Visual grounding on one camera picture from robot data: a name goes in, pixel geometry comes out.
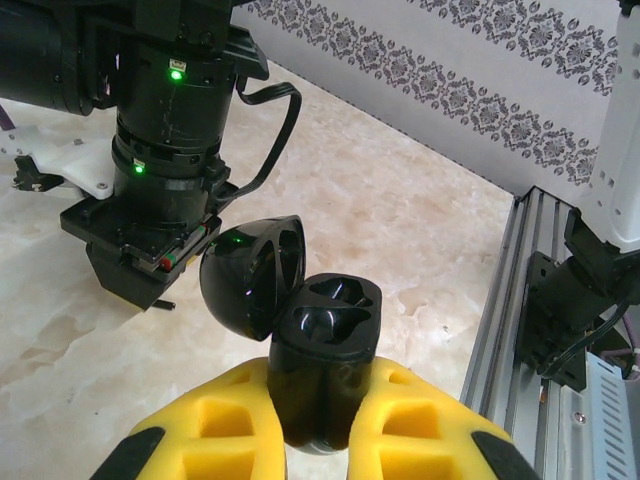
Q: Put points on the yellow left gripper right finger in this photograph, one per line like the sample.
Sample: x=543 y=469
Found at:
x=425 y=425

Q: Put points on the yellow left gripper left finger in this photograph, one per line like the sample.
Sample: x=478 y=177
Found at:
x=210 y=425

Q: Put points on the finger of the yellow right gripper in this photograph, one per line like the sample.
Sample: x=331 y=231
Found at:
x=135 y=280

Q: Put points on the black earbud charging case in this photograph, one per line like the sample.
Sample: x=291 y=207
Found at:
x=320 y=380

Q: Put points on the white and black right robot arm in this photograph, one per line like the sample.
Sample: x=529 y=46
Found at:
x=620 y=150

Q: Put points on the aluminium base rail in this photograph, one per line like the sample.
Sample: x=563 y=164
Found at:
x=500 y=325

